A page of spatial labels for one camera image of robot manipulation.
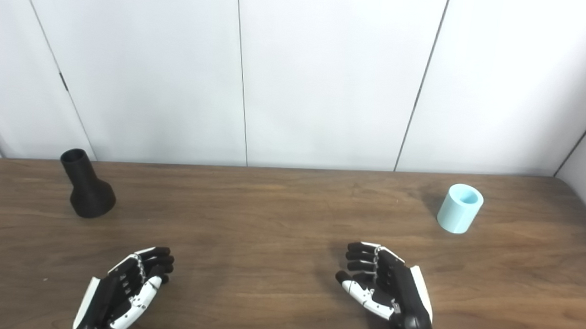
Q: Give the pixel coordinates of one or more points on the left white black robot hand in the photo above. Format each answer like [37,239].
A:
[114,287]

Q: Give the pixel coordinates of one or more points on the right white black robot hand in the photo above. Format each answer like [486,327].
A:
[401,293]

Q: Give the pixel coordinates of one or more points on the black flared nozzle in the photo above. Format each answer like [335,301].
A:
[90,195]

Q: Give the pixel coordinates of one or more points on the light blue cylinder cup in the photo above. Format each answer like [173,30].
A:
[459,211]

